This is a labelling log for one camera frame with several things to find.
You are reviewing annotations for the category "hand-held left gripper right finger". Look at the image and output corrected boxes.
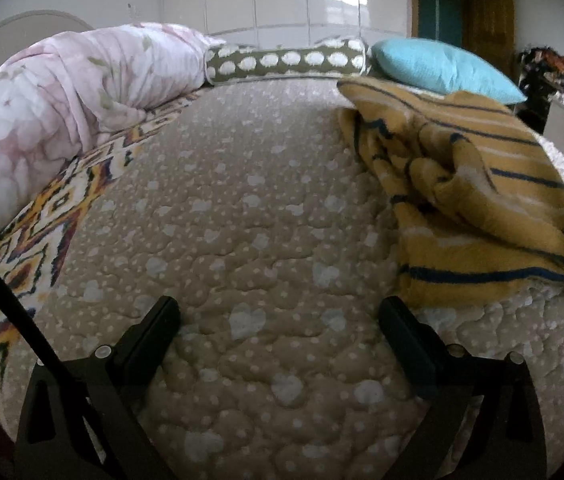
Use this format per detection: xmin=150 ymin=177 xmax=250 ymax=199
xmin=378 ymin=296 xmax=548 ymax=480

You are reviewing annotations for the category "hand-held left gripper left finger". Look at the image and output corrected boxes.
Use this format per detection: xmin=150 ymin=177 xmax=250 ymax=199
xmin=13 ymin=296 xmax=181 ymax=480

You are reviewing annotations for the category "yellow striped sweater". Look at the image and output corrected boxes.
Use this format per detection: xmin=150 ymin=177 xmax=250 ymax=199
xmin=337 ymin=76 xmax=564 ymax=308

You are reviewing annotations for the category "beige dotted quilted bedspread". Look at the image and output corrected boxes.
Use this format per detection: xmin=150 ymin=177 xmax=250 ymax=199
xmin=2 ymin=77 xmax=564 ymax=480

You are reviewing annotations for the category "zigzag patterned blanket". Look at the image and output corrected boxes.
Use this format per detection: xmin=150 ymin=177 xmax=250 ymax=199
xmin=0 ymin=92 xmax=203 ymax=411

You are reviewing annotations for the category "white shelf with clutter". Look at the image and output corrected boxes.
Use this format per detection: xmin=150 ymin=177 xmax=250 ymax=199
xmin=514 ymin=45 xmax=564 ymax=121

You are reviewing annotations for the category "teal pillow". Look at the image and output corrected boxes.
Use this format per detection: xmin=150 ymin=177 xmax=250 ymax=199
xmin=369 ymin=37 xmax=527 ymax=106

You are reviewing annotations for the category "pink floral quilt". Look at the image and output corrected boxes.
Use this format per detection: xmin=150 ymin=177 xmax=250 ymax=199
xmin=0 ymin=22 xmax=227 ymax=248

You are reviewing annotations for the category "brown wooden door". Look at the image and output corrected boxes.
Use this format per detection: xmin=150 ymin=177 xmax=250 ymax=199
xmin=462 ymin=0 xmax=517 ymax=56

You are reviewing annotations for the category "olive sheep print bolster pillow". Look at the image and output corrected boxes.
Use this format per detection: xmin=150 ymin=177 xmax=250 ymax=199
xmin=203 ymin=37 xmax=373 ymax=86

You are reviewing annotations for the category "dark teal door panel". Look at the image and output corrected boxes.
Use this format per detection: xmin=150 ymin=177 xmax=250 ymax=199
xmin=414 ymin=0 xmax=465 ymax=43

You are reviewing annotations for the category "white curved headboard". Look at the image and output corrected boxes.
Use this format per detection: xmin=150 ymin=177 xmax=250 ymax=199
xmin=0 ymin=9 xmax=95 ymax=66

